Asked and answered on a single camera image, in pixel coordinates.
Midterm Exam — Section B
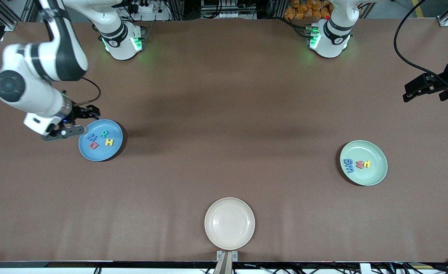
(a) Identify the blue plate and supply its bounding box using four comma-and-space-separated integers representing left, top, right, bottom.
78, 119, 124, 162

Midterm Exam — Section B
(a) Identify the green plate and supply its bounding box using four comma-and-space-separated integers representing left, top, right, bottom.
339, 140, 388, 186

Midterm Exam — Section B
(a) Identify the cream plate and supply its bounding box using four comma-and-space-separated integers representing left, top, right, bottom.
204, 197, 256, 251

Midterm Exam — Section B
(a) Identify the white power strip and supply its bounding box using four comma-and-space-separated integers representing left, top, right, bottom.
127, 0, 171, 21

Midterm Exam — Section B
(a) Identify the orange snack packets pile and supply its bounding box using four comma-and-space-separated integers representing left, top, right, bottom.
284, 0, 333, 20

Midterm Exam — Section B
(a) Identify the black equipment rack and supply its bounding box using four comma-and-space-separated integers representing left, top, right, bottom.
200, 0, 258, 20

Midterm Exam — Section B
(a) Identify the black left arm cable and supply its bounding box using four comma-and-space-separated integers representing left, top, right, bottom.
394, 0, 448, 90

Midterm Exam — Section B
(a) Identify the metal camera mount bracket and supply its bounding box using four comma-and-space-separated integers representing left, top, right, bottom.
216, 250, 238, 274

